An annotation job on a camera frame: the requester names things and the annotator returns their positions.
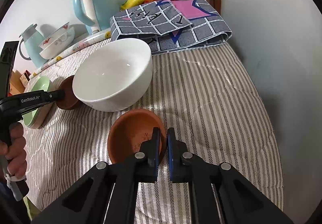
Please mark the brown patterned box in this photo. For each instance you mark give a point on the brown patterned box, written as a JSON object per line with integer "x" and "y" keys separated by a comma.
{"x": 24, "y": 78}

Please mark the pink plastic plate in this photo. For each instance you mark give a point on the pink plastic plate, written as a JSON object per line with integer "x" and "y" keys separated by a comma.
{"x": 41, "y": 120}

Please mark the white bowl with grey swirls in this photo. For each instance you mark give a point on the white bowl with grey swirls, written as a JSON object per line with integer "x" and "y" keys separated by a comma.
{"x": 63, "y": 46}

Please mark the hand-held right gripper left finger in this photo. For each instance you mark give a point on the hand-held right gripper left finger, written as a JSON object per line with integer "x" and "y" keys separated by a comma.
{"x": 158, "y": 146}

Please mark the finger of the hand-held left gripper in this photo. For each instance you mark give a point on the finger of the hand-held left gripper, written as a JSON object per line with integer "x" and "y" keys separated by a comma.
{"x": 56, "y": 95}

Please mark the large plain white bowl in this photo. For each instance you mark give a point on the large plain white bowl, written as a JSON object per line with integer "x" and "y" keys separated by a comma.
{"x": 113, "y": 73}

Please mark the white bowl with colourful pattern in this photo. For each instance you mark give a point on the white bowl with colourful pattern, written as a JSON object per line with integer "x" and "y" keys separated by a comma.
{"x": 57, "y": 35}

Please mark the person's left hand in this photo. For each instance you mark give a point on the person's left hand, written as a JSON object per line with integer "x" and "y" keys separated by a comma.
{"x": 18, "y": 151}

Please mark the light blue thermos jug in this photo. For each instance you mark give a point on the light blue thermos jug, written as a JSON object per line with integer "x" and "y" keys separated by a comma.
{"x": 34, "y": 45}

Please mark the light green plastic plate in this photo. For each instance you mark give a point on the light green plastic plate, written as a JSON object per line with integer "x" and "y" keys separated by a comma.
{"x": 39, "y": 85}

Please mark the floral table mat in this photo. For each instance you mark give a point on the floral table mat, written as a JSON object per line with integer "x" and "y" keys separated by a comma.
{"x": 83, "y": 42}

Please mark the grey checkered folded cloth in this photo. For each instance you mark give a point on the grey checkered folded cloth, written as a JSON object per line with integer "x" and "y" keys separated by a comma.
{"x": 201, "y": 30}

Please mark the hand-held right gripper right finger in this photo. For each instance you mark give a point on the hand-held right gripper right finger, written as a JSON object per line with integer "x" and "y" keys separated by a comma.
{"x": 171, "y": 153}

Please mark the small brown clay bowl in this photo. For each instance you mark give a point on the small brown clay bowl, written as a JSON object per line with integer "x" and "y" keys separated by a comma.
{"x": 68, "y": 98}
{"x": 130, "y": 133}

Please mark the light blue electric kettle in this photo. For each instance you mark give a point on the light blue electric kettle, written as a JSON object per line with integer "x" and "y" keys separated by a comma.
{"x": 100, "y": 5}

